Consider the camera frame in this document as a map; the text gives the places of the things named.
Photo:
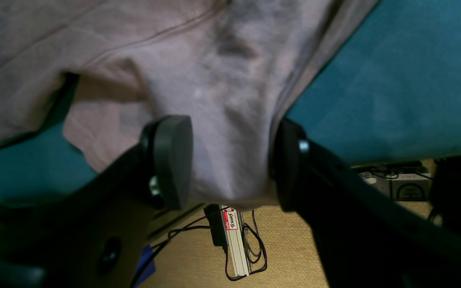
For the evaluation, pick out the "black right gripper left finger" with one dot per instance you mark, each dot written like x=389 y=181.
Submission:
x=94 y=237

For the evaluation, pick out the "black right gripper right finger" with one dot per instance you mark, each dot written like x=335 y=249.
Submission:
x=364 y=239

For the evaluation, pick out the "pink T-shirt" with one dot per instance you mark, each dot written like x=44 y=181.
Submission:
x=80 y=78

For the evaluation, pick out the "foot pedal labelled start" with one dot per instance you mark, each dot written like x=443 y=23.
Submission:
x=410 y=187

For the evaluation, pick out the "black power adapter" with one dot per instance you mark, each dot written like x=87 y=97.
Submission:
x=217 y=228

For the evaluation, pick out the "aluminium table leg with label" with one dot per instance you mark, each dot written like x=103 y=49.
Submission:
x=233 y=225

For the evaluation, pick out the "blue table cloth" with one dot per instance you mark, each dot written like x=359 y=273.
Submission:
x=392 y=91

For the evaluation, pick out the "aluminium table frame rail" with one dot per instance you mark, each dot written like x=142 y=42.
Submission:
x=166 y=220

